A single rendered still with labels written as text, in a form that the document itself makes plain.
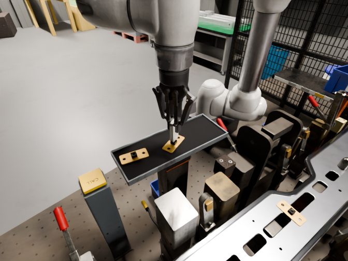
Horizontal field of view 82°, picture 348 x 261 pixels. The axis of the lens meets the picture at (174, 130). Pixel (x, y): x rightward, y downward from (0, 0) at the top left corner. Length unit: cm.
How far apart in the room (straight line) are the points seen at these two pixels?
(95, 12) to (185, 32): 20
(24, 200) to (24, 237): 114
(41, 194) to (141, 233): 142
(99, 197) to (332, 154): 91
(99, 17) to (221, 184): 55
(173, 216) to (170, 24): 44
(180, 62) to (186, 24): 8
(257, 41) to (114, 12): 67
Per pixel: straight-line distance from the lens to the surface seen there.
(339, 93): 104
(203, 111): 123
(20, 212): 224
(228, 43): 377
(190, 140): 67
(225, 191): 65
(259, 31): 99
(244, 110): 116
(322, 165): 99
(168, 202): 58
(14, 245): 118
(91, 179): 60
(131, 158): 62
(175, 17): 43
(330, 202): 88
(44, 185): 231
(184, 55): 46
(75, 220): 111
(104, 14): 51
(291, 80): 153
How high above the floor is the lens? 161
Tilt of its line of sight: 40 degrees down
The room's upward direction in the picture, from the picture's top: straight up
